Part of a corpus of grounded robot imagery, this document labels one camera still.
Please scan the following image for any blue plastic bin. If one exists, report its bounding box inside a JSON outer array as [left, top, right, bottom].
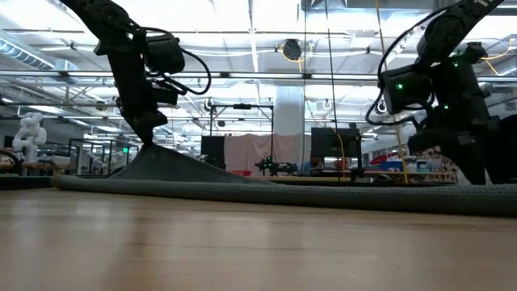
[[379, 160, 405, 173]]

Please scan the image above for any black robot with green light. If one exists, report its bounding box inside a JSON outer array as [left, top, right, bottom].
[[254, 155, 299, 177]]

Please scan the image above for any pink hanging cloth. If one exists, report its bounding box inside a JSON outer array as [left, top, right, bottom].
[[223, 133, 313, 178]]

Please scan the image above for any small black monitor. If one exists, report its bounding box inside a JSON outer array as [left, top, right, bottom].
[[200, 134, 226, 170]]

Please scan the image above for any brown floral fabric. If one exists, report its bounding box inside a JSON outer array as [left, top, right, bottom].
[[409, 147, 461, 184]]

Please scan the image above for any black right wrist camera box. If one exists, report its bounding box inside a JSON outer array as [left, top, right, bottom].
[[380, 63, 434, 116]]

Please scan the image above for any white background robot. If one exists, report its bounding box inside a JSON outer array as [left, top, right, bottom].
[[11, 112, 48, 165]]

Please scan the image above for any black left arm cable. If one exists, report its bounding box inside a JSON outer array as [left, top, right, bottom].
[[137, 24, 213, 97]]

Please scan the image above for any black aluminium table frame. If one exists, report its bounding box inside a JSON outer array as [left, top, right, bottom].
[[0, 173, 461, 192]]

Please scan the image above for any black framed enclosure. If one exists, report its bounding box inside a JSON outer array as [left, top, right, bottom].
[[67, 137, 141, 176]]

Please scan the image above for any black hanging cable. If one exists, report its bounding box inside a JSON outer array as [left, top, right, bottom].
[[324, 0, 342, 181]]

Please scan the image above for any black curved hose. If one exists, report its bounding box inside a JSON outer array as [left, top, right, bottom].
[[0, 147, 34, 175]]

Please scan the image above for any thin yellow cable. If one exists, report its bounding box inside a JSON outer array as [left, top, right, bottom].
[[330, 128, 347, 171]]

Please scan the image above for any grey waffle-weave towel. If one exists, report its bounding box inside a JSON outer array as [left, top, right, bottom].
[[50, 143, 517, 219]]

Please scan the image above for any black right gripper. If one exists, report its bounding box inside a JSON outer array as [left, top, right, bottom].
[[406, 54, 493, 186]]

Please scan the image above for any black metal camera stand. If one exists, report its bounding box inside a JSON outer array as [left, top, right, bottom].
[[208, 102, 275, 173]]

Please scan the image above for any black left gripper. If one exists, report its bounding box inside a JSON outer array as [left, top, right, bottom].
[[94, 34, 179, 148]]

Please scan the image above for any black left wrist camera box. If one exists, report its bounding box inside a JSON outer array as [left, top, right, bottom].
[[144, 32, 187, 76]]

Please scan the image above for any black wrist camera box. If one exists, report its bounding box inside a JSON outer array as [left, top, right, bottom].
[[144, 32, 187, 76], [380, 63, 434, 116]]

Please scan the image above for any black ceiling cable reel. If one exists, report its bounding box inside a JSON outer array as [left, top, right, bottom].
[[280, 37, 303, 62]]

